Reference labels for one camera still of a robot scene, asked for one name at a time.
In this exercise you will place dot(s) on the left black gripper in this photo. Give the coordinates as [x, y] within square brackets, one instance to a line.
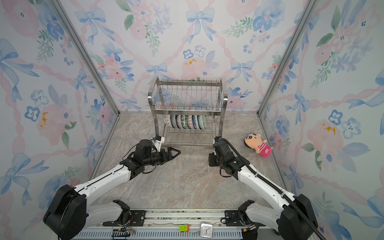
[170, 156]

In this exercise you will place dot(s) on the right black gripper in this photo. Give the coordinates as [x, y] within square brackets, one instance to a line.
[212, 156]

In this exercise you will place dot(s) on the green white patterned bowl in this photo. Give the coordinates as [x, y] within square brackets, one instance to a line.
[168, 121]

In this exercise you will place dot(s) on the blue mesh pattern bowl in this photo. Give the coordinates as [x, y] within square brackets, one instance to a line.
[190, 122]

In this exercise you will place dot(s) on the pink purple glass bowl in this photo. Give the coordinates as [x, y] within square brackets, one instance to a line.
[179, 122]

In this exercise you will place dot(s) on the dark blue flower bowl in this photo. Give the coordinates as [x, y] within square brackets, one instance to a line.
[173, 121]

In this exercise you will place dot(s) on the pale green bowl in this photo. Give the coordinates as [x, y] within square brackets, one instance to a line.
[202, 122]

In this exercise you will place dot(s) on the blue white patterned bowl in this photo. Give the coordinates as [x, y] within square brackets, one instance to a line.
[195, 122]

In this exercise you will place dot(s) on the stainless steel dish rack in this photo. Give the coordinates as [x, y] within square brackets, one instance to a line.
[197, 97]

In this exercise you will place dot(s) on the green leaf pattern bowl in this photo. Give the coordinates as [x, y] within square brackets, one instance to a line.
[184, 122]

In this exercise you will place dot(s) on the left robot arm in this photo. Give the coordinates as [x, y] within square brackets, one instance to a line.
[71, 209]

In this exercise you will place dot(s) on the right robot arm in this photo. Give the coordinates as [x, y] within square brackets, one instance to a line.
[289, 215]

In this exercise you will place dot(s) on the plush doll pink shirt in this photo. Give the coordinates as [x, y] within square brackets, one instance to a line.
[260, 146]

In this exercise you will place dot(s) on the green orange small block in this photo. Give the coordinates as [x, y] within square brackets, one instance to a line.
[184, 228]

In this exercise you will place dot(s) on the small silver alarm clock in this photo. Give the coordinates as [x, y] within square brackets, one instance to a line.
[206, 230]

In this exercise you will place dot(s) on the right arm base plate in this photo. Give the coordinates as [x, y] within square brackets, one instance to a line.
[236, 218]

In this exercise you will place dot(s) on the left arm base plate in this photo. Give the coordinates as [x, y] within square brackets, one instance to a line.
[133, 218]

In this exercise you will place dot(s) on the black connector with wires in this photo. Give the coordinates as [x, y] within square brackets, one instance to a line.
[120, 234]

